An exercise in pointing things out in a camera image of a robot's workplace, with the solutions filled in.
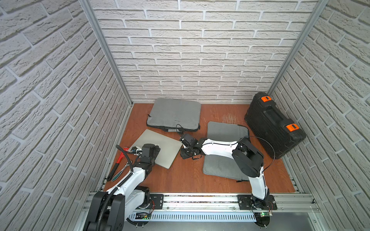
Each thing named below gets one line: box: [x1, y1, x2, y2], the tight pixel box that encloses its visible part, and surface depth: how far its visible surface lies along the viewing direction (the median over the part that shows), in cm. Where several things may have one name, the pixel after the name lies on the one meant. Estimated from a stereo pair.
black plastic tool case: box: [244, 91, 307, 160], surface depth 82 cm
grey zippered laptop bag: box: [146, 97, 202, 132], surface depth 109 cm
